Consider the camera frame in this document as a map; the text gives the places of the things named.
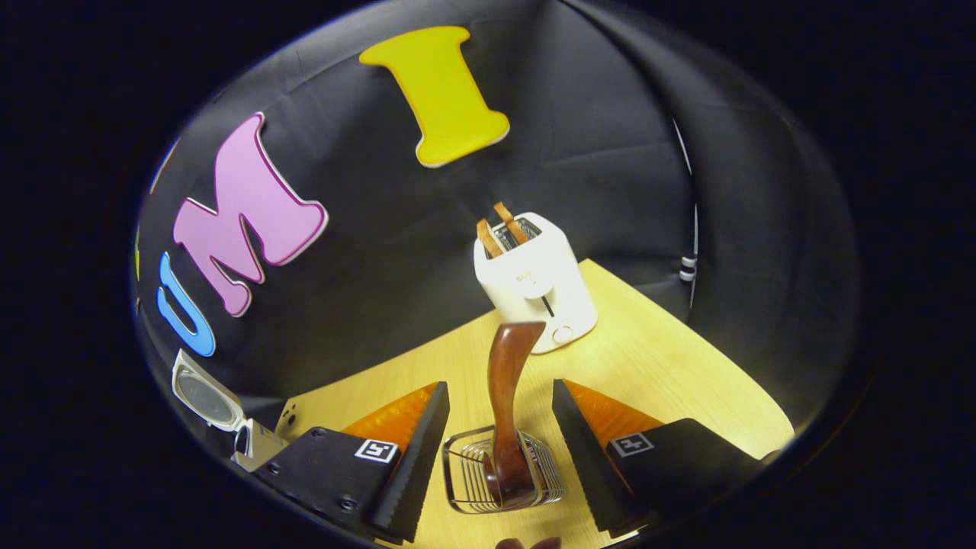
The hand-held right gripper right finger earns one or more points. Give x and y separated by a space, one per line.
587 465

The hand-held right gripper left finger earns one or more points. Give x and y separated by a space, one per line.
415 473

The brown wooden spoon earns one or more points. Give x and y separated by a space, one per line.
505 381

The white rice cooker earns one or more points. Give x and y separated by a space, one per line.
206 396

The white toaster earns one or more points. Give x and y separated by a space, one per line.
534 282

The toasted bread slice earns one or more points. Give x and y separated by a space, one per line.
511 223
489 238

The black backdrop cloth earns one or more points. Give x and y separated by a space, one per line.
595 152

